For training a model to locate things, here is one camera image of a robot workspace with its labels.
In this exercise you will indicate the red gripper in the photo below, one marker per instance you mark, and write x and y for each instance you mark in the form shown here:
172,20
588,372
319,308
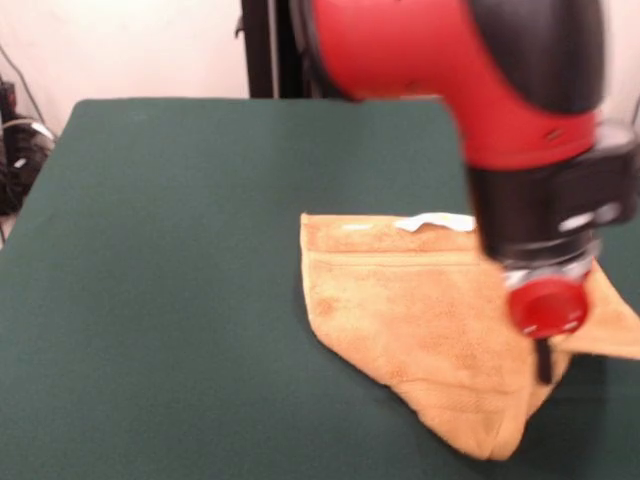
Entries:
547,307

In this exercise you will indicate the orange terry towel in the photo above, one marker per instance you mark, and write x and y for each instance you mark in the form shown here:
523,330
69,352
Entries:
410,325

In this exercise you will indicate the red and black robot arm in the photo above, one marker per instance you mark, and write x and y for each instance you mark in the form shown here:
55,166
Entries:
500,100

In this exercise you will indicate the dark green table cloth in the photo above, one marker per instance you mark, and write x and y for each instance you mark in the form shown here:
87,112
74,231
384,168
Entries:
150,300

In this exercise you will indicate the small black box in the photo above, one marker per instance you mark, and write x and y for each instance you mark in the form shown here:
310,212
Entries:
7,100

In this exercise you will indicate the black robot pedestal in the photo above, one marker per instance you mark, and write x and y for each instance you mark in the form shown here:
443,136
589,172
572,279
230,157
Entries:
265,50

